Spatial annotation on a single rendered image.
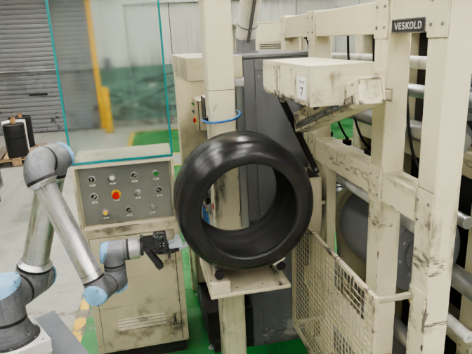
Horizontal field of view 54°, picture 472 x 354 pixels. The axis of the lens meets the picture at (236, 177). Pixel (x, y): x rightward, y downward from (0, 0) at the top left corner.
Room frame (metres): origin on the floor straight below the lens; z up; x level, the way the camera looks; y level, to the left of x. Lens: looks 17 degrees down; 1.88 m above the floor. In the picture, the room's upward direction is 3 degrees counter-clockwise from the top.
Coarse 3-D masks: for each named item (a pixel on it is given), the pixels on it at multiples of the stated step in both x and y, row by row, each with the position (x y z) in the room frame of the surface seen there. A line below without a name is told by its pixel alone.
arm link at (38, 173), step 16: (32, 160) 1.72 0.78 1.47; (48, 160) 1.74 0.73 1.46; (32, 176) 1.68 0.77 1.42; (48, 176) 1.70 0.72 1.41; (48, 192) 1.68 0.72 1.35; (48, 208) 1.67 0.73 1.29; (64, 208) 1.69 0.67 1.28; (64, 224) 1.66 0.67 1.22; (64, 240) 1.65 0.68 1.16; (80, 240) 1.67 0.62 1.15; (80, 256) 1.64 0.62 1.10; (80, 272) 1.63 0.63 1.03; (96, 272) 1.64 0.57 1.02; (96, 288) 1.60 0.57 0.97; (112, 288) 1.67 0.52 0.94; (96, 304) 1.60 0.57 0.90
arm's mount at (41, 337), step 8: (32, 320) 1.84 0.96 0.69; (40, 328) 1.77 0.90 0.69; (40, 336) 1.70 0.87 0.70; (48, 336) 1.70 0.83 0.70; (24, 344) 1.64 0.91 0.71; (32, 344) 1.64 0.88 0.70; (40, 344) 1.65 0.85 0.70; (48, 344) 1.67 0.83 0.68; (0, 352) 1.60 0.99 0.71; (8, 352) 1.60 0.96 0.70; (16, 352) 1.60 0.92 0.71; (24, 352) 1.61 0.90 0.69; (32, 352) 1.63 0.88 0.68; (40, 352) 1.65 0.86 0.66; (48, 352) 1.67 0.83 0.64
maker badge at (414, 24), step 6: (408, 18) 1.59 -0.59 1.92; (414, 18) 1.55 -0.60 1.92; (420, 18) 1.52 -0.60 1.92; (396, 24) 1.66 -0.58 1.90; (402, 24) 1.62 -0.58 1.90; (408, 24) 1.58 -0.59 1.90; (414, 24) 1.55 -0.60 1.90; (420, 24) 1.52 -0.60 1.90; (396, 30) 1.65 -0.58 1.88; (402, 30) 1.61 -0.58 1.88; (408, 30) 1.58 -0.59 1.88; (414, 30) 1.55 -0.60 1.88; (420, 30) 1.52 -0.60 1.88
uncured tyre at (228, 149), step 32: (192, 160) 1.86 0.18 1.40; (224, 160) 1.77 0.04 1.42; (256, 160) 1.79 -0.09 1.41; (288, 160) 1.83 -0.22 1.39; (192, 192) 1.74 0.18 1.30; (288, 192) 2.10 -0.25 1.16; (192, 224) 1.74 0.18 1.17; (256, 224) 2.09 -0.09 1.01; (288, 224) 2.02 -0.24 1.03; (224, 256) 1.76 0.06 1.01; (256, 256) 1.79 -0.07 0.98
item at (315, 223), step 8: (312, 176) 2.32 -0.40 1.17; (320, 176) 2.21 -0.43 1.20; (312, 184) 2.20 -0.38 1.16; (320, 184) 2.20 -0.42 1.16; (320, 192) 2.20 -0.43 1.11; (320, 200) 2.20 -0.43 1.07; (320, 208) 2.20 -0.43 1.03; (312, 216) 2.20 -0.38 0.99; (320, 216) 2.20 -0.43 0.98; (312, 224) 2.20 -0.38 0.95; (320, 224) 2.21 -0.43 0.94
